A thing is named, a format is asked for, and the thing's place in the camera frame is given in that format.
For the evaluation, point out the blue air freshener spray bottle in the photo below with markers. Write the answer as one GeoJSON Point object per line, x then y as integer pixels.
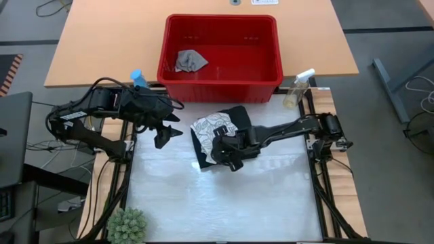
{"type": "Point", "coordinates": [138, 78]}

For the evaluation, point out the small grey cloth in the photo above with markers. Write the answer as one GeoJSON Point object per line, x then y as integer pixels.
{"type": "Point", "coordinates": [190, 61]}

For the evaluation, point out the black aluminium table frame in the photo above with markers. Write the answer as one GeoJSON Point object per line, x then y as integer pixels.
{"type": "Point", "coordinates": [320, 203]}

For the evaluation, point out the grey metal table leg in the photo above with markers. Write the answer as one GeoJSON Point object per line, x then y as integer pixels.
{"type": "Point", "coordinates": [390, 88]}

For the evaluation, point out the green artificial plant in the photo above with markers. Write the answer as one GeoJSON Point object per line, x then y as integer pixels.
{"type": "Point", "coordinates": [127, 225]}

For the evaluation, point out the black side stand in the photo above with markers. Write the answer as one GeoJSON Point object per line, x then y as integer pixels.
{"type": "Point", "coordinates": [20, 217]}

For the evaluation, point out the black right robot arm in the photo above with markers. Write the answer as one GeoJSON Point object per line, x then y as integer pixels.
{"type": "Point", "coordinates": [288, 128]}

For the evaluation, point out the dark blue jeans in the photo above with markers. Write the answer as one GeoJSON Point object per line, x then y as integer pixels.
{"type": "Point", "coordinates": [242, 117]}

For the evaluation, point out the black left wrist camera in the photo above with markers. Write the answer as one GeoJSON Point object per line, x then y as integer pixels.
{"type": "Point", "coordinates": [161, 140]}

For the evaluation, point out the red plastic laundry bin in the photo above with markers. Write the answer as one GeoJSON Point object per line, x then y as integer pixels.
{"type": "Point", "coordinates": [223, 44]}

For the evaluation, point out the light wooden desk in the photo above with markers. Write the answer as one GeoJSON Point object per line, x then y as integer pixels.
{"type": "Point", "coordinates": [101, 40]}

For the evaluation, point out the silver mounting bracket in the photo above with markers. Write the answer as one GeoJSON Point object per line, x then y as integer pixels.
{"type": "Point", "coordinates": [310, 144]}

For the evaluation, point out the wooden desk corner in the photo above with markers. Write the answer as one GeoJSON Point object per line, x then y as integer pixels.
{"type": "Point", "coordinates": [429, 6]}

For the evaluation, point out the clear spray bottle white trigger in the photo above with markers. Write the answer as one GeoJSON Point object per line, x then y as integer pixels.
{"type": "Point", "coordinates": [297, 88]}

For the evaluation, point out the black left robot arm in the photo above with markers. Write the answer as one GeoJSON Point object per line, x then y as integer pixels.
{"type": "Point", "coordinates": [88, 135]}

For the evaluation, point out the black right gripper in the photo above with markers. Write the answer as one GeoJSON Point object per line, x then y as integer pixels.
{"type": "Point", "coordinates": [234, 147]}

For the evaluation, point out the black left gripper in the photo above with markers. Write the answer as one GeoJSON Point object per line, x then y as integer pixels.
{"type": "Point", "coordinates": [146, 108]}

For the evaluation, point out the white leaf-print garment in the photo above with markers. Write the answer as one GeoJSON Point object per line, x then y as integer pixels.
{"type": "Point", "coordinates": [208, 130]}

